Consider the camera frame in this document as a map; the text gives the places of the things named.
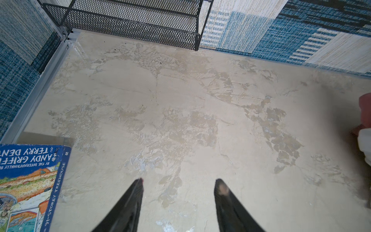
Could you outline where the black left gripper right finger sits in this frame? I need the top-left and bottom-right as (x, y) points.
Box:
(214, 179), (264, 232)

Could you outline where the white cloth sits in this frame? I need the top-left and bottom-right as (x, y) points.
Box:
(357, 128), (371, 166)

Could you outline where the red shirt with grey cuff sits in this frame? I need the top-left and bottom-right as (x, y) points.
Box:
(351, 93), (371, 136)

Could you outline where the blue illustrated children's book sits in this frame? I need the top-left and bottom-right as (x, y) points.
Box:
(1, 144), (71, 232)

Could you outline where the black wire mesh shelf rack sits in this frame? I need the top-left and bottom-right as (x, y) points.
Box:
(39, 1), (213, 51)

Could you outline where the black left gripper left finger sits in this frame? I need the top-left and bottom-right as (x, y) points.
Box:
(93, 178), (144, 232)

